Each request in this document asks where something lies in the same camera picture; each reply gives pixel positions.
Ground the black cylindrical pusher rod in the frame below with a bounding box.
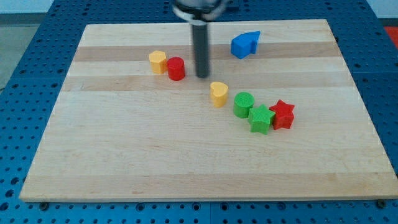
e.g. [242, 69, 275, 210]
[191, 24, 210, 78]

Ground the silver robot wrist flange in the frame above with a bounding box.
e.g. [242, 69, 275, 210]
[172, 0, 228, 25]

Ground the green star block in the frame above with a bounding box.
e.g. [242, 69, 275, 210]
[248, 104, 275, 135]

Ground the red star block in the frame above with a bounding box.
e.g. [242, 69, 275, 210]
[269, 100, 295, 130]

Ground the red cylinder block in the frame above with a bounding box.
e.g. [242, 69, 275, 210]
[167, 57, 185, 81]

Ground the blue pentagon-like block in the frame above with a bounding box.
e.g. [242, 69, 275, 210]
[231, 31, 261, 59]

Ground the yellow hexagon block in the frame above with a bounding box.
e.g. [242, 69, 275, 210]
[149, 50, 167, 74]

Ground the yellow heart block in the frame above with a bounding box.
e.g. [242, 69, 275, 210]
[210, 82, 229, 108]

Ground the green cylinder block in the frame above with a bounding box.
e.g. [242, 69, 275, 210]
[233, 92, 254, 118]

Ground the wooden board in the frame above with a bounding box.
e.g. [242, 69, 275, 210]
[20, 19, 397, 202]

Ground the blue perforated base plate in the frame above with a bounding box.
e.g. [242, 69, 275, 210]
[1, 0, 397, 223]

